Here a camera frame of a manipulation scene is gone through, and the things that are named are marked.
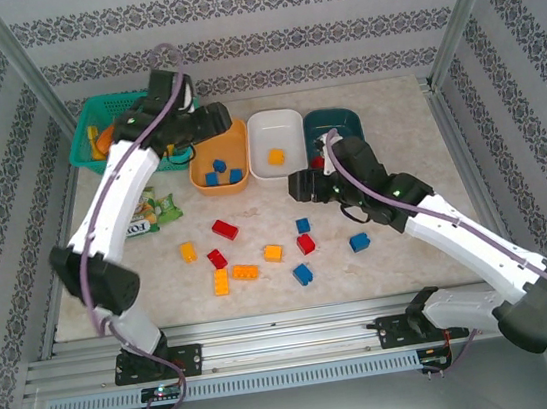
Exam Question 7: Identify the small yellow lego brick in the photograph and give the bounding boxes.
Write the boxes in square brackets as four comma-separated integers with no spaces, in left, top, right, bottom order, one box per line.
[178,241,200,265]
[265,147,288,169]

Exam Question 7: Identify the long red lego brick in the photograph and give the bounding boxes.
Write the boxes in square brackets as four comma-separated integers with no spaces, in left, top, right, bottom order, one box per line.
[209,216,242,244]

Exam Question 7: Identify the long yellow lego brick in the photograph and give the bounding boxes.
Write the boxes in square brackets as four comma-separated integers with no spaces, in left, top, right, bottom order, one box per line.
[211,267,233,299]

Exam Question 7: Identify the orange plastic container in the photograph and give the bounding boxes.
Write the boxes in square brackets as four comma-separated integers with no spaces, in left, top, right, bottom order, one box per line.
[181,116,257,201]

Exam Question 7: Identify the white plastic container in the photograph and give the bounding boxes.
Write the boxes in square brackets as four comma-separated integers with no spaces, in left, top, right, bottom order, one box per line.
[242,105,312,192]

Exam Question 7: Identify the dark teal plastic container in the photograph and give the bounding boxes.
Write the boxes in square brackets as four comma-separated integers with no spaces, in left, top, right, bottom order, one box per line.
[299,103,369,174]

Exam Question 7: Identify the small orange lego brick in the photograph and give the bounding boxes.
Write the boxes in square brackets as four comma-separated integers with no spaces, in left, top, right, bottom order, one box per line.
[261,243,286,265]

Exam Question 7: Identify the small green biscuit packet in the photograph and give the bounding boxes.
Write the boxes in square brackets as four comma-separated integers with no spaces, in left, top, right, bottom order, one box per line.
[153,191,185,226]

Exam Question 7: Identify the teal plastic mesh basket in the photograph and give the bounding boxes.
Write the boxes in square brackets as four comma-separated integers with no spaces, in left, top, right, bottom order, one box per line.
[60,81,209,186]

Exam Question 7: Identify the orange toy fruit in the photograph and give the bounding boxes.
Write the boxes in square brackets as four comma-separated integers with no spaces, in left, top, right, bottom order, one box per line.
[94,124,119,156]

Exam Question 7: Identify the long orange lego brick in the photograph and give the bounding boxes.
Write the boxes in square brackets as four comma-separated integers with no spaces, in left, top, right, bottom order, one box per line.
[230,261,261,283]

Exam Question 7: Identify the green Fox's candy bag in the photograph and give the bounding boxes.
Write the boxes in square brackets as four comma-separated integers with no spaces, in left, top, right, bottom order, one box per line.
[117,185,162,239]

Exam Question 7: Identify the small yellow toy vegetable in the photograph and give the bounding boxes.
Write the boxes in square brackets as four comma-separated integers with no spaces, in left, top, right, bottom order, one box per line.
[85,123,106,162]

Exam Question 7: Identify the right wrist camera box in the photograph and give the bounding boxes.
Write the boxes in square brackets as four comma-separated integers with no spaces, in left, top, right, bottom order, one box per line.
[317,127,349,178]

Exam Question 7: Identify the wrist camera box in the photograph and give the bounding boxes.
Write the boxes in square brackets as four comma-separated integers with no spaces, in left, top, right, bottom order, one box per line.
[317,127,349,178]
[175,79,197,113]

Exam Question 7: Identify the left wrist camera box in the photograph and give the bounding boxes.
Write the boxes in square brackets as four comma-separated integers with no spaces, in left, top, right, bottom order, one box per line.
[175,79,197,113]

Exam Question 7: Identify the aluminium side rail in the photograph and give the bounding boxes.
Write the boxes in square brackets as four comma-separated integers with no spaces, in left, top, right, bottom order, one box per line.
[416,63,533,304]
[16,161,105,362]

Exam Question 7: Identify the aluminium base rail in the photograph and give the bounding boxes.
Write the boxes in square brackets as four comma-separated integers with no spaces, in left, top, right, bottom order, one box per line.
[17,275,547,400]

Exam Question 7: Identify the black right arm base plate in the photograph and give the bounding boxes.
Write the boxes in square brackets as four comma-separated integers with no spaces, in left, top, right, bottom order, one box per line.
[372,304,474,352]

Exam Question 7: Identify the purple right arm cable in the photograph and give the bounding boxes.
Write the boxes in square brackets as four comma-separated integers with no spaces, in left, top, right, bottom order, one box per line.
[321,100,547,386]

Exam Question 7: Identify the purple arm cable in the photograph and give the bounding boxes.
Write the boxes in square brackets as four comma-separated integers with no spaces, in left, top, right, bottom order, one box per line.
[51,40,231,409]
[321,100,547,386]

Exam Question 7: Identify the slotted grey cable duct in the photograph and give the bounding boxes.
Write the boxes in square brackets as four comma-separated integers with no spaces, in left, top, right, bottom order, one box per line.
[43,350,423,409]

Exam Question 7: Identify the aluminium frame post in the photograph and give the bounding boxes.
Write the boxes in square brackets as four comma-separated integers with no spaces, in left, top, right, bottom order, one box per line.
[0,0,82,151]
[416,0,524,89]

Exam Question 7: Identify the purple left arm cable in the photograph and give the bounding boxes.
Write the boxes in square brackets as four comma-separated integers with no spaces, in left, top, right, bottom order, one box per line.
[51,40,231,409]

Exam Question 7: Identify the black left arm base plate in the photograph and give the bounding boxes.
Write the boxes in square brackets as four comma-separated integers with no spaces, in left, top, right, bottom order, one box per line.
[111,342,207,388]

